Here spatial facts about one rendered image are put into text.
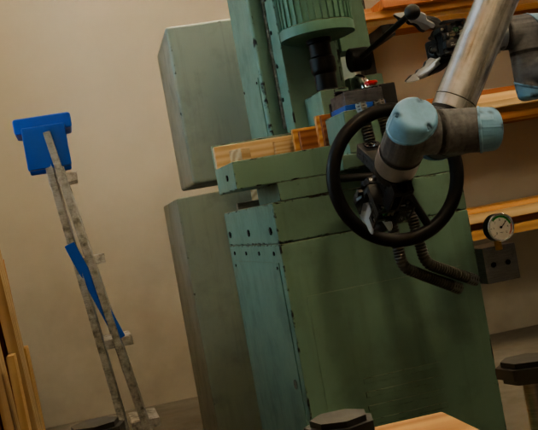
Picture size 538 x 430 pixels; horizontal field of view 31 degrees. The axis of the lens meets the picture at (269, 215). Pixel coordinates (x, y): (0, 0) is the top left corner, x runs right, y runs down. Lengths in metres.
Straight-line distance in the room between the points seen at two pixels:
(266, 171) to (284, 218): 0.11
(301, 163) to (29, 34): 2.67
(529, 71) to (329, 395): 0.84
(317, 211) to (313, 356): 0.31
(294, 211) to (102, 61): 2.59
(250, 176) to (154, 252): 2.46
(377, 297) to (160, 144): 2.52
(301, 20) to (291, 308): 0.65
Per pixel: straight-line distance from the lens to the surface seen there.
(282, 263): 2.04
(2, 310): 3.35
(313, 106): 2.27
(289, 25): 2.24
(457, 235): 2.17
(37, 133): 2.75
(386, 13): 4.27
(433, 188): 2.15
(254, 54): 2.44
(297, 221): 2.05
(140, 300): 4.46
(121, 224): 4.45
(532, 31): 2.25
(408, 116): 1.55
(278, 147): 2.21
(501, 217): 2.15
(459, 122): 1.59
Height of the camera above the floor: 0.78
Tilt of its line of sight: level
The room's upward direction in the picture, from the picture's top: 10 degrees counter-clockwise
